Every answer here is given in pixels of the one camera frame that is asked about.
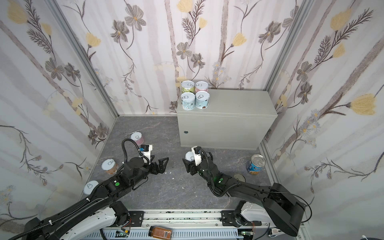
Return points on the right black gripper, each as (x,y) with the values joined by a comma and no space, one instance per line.
(193,167)

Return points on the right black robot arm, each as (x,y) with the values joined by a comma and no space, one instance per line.
(286,210)

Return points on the green label can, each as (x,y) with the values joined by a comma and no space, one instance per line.
(188,87)

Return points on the pink label can front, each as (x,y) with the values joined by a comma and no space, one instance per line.
(201,86)

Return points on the orange brown bottle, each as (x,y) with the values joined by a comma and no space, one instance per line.
(160,233)

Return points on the grey metal cabinet box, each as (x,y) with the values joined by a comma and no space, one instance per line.
(233,120)

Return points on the pink label can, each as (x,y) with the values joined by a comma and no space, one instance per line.
(138,138)
(201,86)

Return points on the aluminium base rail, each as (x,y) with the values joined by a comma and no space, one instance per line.
(213,224)

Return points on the teal can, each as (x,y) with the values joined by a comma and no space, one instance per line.
(202,99)
(189,156)
(188,101)

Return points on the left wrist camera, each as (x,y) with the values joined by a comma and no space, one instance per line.
(146,153)

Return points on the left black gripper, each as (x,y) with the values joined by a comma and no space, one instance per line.
(155,167)

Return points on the red dark label can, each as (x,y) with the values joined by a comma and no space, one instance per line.
(240,177)

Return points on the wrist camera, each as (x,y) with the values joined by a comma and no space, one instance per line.
(146,153)
(197,155)

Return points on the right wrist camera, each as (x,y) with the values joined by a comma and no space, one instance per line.
(197,155)

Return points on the yellow label can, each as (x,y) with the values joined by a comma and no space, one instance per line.
(89,187)

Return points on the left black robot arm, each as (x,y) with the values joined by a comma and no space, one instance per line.
(102,207)

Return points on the white handled tool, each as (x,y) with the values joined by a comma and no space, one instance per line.
(274,232)

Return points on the blue label can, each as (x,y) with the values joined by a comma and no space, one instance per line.
(256,164)

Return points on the orange label can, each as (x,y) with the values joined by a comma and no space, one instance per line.
(110,166)

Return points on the pink label can back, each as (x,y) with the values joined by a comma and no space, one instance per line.
(138,138)

